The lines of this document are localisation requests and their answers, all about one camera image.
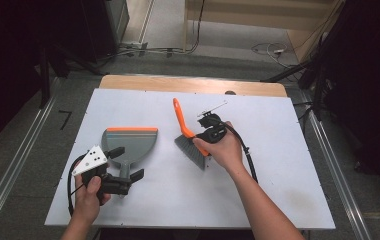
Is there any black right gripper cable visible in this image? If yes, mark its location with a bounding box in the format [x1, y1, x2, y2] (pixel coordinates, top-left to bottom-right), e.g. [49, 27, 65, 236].
[222, 121, 260, 184]

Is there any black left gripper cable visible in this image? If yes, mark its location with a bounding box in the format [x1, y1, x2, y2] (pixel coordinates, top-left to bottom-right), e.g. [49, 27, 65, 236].
[66, 154, 87, 218]

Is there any wooden table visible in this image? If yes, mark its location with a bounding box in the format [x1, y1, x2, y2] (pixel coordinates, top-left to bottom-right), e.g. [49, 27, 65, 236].
[98, 74, 289, 99]

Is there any white board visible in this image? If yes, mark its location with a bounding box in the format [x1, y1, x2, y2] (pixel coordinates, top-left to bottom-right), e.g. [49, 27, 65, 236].
[44, 87, 337, 231]

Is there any black floor cable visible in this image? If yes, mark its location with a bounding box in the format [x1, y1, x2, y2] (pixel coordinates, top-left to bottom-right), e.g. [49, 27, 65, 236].
[164, 0, 207, 56]

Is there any person's right hand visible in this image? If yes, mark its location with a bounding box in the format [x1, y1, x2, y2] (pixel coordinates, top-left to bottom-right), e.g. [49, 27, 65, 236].
[192, 121, 247, 172]

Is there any dark cabinet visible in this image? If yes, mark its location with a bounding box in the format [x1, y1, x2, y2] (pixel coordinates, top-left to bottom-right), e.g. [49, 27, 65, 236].
[79, 0, 130, 63]

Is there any metal floor rail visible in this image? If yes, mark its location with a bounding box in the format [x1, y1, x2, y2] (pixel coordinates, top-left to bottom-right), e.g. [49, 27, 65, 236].
[297, 89, 373, 240]
[0, 77, 63, 240]

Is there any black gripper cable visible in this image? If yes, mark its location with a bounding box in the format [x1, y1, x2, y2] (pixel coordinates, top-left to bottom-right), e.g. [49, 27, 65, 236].
[66, 154, 87, 218]
[222, 121, 260, 184]

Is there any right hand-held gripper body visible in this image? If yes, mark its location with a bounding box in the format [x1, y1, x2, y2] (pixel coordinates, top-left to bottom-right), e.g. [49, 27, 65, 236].
[196, 100, 229, 145]

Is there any grey dustpan with orange edge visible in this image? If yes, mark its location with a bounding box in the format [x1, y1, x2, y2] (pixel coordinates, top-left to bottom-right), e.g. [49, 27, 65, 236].
[100, 126, 159, 198]

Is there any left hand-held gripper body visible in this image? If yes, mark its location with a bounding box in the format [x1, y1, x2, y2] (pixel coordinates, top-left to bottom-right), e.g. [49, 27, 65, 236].
[71, 145, 133, 197]

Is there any grey power strip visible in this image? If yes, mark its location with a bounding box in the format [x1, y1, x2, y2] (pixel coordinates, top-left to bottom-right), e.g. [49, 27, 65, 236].
[120, 40, 149, 52]

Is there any black stand post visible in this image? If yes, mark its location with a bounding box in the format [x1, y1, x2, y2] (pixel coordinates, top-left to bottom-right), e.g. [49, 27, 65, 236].
[38, 44, 52, 110]

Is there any black stand leg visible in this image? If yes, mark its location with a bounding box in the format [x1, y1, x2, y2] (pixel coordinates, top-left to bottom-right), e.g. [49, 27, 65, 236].
[260, 59, 316, 84]

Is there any person's left hand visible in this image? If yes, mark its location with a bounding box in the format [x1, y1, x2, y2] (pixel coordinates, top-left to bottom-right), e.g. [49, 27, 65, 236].
[72, 174, 112, 225]

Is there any grey brush with orange handle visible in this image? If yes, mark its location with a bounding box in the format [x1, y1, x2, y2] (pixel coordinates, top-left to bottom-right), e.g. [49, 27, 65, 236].
[172, 97, 211, 171]

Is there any white floor cable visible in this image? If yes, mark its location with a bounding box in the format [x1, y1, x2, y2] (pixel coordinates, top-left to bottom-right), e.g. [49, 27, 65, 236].
[251, 41, 300, 70]

